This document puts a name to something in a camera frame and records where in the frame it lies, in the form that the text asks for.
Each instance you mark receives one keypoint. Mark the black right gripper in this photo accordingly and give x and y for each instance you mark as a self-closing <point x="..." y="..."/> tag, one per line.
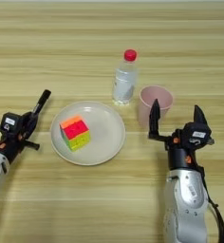
<point x="178" y="155"/>

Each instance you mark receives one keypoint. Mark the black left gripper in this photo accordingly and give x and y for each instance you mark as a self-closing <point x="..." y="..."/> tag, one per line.
<point x="12" y="144"/>

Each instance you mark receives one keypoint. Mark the pink plastic cup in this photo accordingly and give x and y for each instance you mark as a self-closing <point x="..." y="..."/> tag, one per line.
<point x="156" y="102"/>

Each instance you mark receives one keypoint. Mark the black marker pen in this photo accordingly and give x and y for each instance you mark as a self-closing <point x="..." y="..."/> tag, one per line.
<point x="42" y="100"/>

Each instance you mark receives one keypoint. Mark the colourful puzzle cube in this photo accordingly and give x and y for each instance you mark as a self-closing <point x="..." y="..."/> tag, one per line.
<point x="74" y="132"/>

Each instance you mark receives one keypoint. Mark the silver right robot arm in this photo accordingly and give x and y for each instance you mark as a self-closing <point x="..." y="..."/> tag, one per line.
<point x="186" y="205"/>

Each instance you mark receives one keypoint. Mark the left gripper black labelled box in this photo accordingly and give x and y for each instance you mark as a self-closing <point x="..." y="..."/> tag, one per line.
<point x="10" y="122"/>

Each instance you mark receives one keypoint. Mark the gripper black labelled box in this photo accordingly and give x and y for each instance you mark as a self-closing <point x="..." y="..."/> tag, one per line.
<point x="196" y="134"/>
<point x="10" y="122"/>

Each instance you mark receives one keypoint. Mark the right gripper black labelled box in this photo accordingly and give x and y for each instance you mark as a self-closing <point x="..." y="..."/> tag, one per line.
<point x="196" y="134"/>

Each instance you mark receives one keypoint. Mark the clear bottle with red cap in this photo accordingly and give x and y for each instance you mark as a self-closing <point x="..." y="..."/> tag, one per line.
<point x="125" y="82"/>

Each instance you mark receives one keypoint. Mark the beige round plate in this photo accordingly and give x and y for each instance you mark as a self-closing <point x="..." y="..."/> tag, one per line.
<point x="104" y="134"/>

